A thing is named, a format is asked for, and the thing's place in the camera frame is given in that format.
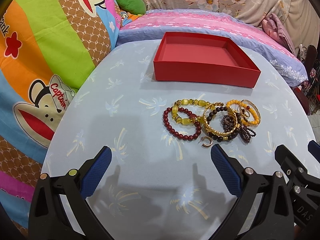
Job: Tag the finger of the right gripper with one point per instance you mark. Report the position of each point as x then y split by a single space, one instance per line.
289 164
314 149

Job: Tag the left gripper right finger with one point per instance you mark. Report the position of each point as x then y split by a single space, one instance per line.
274 218

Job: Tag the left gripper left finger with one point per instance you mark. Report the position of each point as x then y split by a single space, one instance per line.
47 217

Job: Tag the thin gold bangle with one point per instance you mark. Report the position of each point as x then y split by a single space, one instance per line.
250 113

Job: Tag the purple garnet bead strand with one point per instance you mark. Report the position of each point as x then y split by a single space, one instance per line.
245 133

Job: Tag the gold hoop earring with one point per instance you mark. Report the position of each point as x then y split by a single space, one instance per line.
206 141

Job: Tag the gold chain bangle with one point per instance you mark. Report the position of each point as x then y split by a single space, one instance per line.
213 114

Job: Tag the dark wooden chair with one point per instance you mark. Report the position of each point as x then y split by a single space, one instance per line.
308 57

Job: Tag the pink quilted fabric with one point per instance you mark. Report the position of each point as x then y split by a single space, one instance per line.
275 29

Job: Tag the red cardboard box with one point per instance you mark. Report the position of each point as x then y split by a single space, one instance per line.
202 58

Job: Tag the cartoon monkey colourful blanket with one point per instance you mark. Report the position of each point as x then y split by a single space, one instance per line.
48 50

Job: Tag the pink and blue pillow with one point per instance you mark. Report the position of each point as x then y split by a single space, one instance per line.
155 23

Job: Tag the green cushion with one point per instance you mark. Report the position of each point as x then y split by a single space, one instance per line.
136 7

